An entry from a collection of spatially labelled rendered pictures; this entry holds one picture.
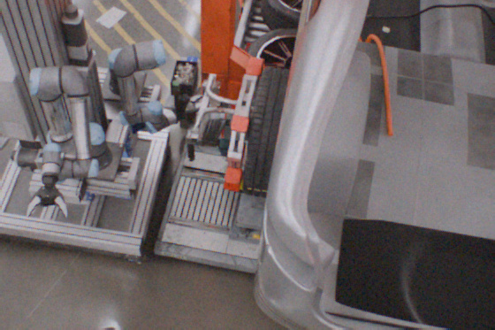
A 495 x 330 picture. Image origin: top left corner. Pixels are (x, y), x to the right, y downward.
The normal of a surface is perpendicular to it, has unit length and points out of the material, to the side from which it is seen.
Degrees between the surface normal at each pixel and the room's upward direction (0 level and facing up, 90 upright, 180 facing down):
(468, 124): 2
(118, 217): 0
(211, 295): 0
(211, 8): 90
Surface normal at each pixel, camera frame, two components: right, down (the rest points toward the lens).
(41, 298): 0.04, -0.59
